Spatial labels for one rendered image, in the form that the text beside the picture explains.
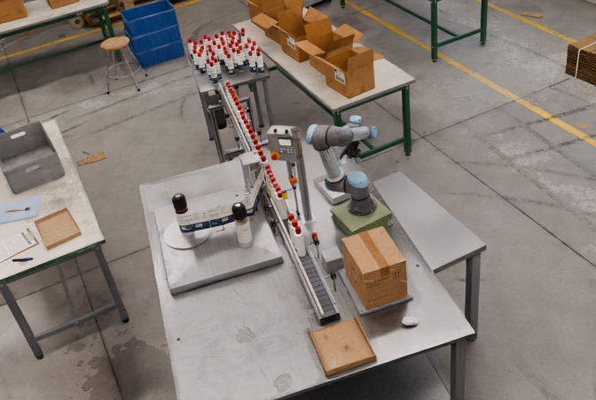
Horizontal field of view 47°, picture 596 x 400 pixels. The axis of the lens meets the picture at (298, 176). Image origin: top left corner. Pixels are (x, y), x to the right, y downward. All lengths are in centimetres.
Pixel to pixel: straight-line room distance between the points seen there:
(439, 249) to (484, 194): 183
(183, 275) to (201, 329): 41
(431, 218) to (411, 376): 94
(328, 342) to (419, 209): 117
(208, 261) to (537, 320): 220
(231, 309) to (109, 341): 148
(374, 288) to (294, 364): 56
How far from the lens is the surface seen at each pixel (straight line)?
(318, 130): 384
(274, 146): 400
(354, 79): 557
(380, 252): 359
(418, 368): 423
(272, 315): 375
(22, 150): 590
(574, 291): 506
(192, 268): 407
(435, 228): 417
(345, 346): 355
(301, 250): 393
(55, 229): 489
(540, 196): 582
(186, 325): 383
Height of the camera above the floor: 355
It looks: 35 degrees down
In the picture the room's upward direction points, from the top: 9 degrees counter-clockwise
